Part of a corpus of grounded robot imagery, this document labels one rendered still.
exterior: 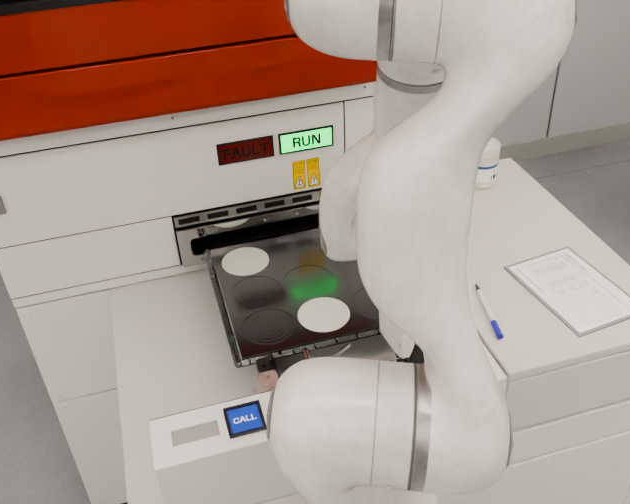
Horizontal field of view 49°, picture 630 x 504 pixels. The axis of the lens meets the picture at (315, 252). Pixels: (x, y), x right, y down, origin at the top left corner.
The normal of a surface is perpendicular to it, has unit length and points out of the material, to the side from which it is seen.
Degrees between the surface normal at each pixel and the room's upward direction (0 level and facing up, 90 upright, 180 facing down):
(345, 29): 104
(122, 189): 90
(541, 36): 74
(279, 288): 0
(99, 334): 90
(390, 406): 27
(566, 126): 90
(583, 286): 0
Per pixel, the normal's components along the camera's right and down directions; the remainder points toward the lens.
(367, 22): -0.12, 0.66
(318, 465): -0.16, 0.48
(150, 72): 0.28, 0.56
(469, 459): 0.02, 0.33
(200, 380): -0.04, -0.80
